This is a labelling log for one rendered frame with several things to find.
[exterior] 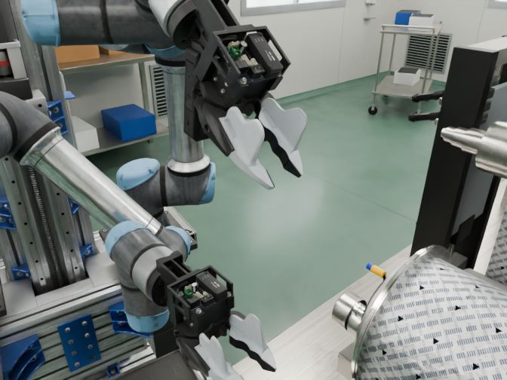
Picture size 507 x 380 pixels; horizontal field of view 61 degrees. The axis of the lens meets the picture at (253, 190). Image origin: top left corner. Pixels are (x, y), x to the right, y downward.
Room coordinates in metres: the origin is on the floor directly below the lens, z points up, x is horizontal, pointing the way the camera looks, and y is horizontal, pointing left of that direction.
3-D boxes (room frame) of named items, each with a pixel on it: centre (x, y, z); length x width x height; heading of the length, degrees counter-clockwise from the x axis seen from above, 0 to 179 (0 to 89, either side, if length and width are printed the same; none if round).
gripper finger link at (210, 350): (0.37, 0.04, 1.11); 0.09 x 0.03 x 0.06; 31
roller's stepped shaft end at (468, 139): (0.52, -0.27, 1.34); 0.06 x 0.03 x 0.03; 40
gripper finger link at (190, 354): (0.40, 0.07, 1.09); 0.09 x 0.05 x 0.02; 31
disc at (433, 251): (0.29, -0.14, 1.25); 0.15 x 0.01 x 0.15; 130
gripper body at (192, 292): (0.46, 0.09, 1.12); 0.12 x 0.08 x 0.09; 40
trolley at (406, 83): (4.89, -1.70, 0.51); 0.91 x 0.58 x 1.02; 154
